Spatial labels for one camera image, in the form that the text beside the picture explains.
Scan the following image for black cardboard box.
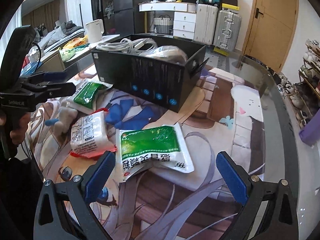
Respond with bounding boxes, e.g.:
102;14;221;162
92;34;207;112

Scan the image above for person's left hand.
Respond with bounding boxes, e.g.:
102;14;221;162
0;111;30;145

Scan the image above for white plush toy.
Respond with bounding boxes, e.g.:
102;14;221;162
44;100;78;137

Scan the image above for purple yoga mat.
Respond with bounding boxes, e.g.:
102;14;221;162
299;112;320;146

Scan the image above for bed with clothes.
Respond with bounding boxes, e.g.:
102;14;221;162
32;21;85;53

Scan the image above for shoe rack with shoes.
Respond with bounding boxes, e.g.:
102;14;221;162
278;39;319;128

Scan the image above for white drawer desk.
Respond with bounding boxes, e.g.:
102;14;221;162
139;2;196;40

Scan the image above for grey side cabinet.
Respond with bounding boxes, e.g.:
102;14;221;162
35;34;119;72

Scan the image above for woven storage basket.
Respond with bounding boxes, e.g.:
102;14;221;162
153;15;174;35

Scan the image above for green white medicine pouch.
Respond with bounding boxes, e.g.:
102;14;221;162
116;123;195;183

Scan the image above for snack bags on cabinet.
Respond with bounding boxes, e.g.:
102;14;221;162
59;35;89;62

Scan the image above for white red tissue pack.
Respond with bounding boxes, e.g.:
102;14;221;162
70;108;117;160

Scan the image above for white electric kettle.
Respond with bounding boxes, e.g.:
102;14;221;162
85;19;104;43

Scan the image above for white suitcase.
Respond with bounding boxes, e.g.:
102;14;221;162
194;4;219;45

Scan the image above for black refrigerator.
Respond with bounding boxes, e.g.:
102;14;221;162
113;0;149;36

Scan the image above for wooden door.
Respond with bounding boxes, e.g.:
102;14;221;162
242;0;298;73

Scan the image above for silver suitcase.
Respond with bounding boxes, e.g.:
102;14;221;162
213;10;242;51

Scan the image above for coiled white cable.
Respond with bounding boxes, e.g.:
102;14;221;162
95;37;158;55

